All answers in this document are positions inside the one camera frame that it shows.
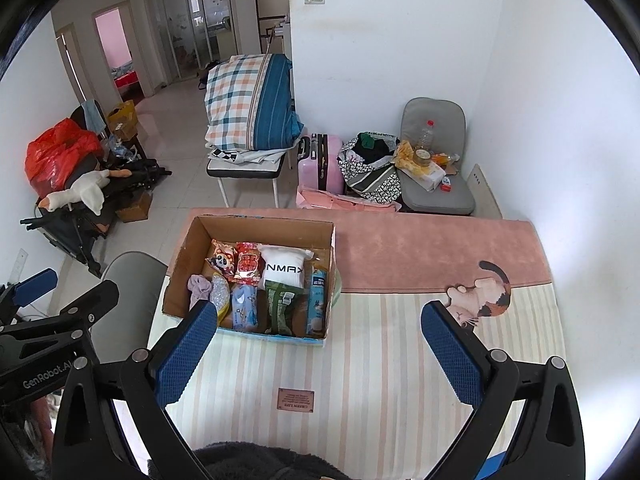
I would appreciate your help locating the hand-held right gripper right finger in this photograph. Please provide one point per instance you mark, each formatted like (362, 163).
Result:
(450, 350)

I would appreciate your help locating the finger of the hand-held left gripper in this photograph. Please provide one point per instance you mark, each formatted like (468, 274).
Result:
(35, 282)
(87, 307)

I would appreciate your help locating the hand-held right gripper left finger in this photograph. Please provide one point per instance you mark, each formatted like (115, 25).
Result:
(185, 350)

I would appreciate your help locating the purple sock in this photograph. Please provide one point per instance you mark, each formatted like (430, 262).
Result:
(200, 287)

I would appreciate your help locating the yellow silver packet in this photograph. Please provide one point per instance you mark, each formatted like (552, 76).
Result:
(220, 292)

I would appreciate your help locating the blue star print packet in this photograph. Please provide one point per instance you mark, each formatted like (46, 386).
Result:
(244, 307)

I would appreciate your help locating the panda print snack packet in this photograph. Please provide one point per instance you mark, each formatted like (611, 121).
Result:
(222, 260)

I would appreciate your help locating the green packet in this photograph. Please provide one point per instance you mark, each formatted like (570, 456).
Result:
(280, 305)

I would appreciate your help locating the red snack packet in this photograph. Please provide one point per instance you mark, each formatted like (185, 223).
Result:
(247, 265)

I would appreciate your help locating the white packet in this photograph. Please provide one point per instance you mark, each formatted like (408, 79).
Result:
(282, 270)

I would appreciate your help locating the blue tube packet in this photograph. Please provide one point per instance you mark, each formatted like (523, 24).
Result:
(316, 300)

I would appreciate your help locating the black folded stroller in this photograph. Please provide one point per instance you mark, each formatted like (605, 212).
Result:
(70, 240)

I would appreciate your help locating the striped pink cat-print mat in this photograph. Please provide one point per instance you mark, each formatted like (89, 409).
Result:
(375, 360)

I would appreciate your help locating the white goose plush toy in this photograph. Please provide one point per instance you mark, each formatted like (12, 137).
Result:
(85, 190)

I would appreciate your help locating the brown cardboard box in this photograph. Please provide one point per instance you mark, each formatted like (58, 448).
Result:
(135, 210)

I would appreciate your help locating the red plastic bag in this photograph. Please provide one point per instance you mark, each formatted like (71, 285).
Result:
(55, 155)

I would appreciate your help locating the person's dark fleece clothing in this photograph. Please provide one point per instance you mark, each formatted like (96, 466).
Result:
(250, 462)

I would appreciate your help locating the white leaning panel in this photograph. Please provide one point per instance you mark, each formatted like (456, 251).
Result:
(482, 195)

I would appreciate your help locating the small red box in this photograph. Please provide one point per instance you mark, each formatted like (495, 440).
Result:
(446, 185)

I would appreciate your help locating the white flat box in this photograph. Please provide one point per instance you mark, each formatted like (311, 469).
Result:
(427, 175)

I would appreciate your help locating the blue cloth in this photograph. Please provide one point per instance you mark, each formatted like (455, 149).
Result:
(92, 115)

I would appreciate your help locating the patterned tote bag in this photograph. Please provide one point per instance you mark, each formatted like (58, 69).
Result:
(372, 182)

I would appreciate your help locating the orange packets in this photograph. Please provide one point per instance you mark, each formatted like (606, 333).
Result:
(442, 158)

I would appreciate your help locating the pink bag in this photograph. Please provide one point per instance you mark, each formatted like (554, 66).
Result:
(330, 200)

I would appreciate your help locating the brown tape roll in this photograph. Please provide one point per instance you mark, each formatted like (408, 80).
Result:
(417, 157)

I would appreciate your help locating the yellow plastic bag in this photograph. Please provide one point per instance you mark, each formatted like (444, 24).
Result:
(402, 152)

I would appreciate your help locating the white folded sheet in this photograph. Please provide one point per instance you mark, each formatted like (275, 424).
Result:
(250, 157)

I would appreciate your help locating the clear plastic bottle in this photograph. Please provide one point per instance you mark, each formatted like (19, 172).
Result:
(426, 137)

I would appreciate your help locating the pink suitcase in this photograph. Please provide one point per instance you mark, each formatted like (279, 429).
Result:
(325, 165)

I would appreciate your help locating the grey cushioned chair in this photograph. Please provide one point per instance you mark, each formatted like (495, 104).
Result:
(435, 115)

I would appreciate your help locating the plaid bedding bundle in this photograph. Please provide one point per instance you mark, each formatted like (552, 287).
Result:
(235, 105)

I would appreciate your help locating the black bag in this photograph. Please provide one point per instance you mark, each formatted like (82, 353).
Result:
(204, 76)

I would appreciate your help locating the glass sliding door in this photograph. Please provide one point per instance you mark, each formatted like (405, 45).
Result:
(180, 30)

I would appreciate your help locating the metal frame stool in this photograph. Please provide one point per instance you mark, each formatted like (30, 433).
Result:
(245, 172)

